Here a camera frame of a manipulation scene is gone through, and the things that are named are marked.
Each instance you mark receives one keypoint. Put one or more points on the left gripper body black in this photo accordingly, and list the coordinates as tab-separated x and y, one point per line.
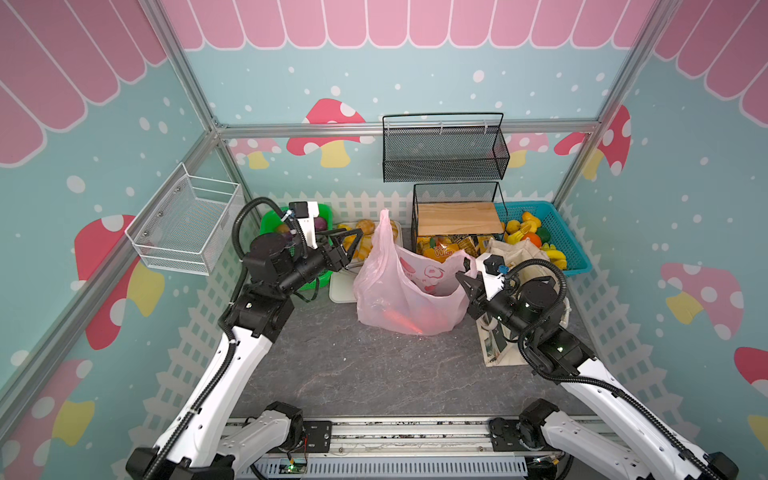
319	260

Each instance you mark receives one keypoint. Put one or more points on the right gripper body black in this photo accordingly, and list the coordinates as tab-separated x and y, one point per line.
475	288

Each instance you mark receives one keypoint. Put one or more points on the canvas tote bag leaf print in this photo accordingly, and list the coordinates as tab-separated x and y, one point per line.
499	345

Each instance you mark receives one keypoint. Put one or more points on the pink plastic grocery bag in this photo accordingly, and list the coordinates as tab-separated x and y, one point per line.
403	292

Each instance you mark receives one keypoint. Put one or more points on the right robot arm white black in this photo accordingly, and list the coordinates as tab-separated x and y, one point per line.
648	447

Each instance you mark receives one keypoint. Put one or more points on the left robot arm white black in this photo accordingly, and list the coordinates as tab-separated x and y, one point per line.
240	336

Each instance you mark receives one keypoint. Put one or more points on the striped bread roll middle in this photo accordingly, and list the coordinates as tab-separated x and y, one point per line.
365	247

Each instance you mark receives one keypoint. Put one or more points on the round bread roll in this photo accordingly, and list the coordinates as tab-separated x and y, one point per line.
366	226

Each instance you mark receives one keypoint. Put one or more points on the white bread tray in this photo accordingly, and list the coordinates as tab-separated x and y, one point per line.
341	283

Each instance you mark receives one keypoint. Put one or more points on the orange yellow candy bag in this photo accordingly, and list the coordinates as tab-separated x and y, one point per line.
438	248

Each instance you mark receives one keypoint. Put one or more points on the long bread roll right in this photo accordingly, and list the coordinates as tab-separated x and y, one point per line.
395	230

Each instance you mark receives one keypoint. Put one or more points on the green plastic basket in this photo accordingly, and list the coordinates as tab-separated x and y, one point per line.
271	223

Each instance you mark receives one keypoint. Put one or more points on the orange fruit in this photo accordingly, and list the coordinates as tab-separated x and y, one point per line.
534	239

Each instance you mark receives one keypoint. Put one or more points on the yellow banana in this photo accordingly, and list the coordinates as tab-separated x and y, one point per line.
557	257

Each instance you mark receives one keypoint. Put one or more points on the teal plastic basket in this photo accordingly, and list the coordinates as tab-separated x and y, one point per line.
561	236

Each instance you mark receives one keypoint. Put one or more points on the black wire shelf rack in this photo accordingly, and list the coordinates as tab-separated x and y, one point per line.
465	212

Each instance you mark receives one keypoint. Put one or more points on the black mesh wall basket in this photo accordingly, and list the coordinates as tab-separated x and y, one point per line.
444	147

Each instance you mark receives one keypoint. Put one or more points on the white wire wall basket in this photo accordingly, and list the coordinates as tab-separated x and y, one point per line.
187	224

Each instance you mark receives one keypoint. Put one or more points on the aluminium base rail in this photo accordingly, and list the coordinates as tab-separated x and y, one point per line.
414	448

